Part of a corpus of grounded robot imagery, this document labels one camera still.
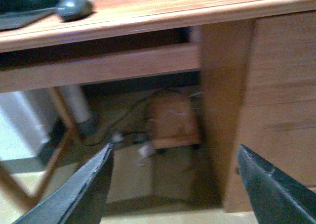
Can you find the white power adapter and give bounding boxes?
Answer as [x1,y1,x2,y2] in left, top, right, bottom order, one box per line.
[138,142,156,158]

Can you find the wooden desk with hutch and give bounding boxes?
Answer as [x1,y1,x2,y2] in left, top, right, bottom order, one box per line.
[0,0,316,214]

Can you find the dark grey wireless mouse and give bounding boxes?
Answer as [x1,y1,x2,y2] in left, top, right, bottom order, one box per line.
[55,0,94,22]

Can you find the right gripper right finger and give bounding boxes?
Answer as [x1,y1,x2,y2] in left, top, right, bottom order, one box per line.
[237,145,316,224]

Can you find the black floor cable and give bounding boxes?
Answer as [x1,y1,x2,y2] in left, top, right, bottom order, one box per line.
[83,88,168,145]

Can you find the grey open laptop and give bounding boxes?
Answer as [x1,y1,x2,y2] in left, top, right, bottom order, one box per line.
[0,0,59,31]

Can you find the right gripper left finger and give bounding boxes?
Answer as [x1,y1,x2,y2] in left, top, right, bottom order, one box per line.
[15,144,114,224]

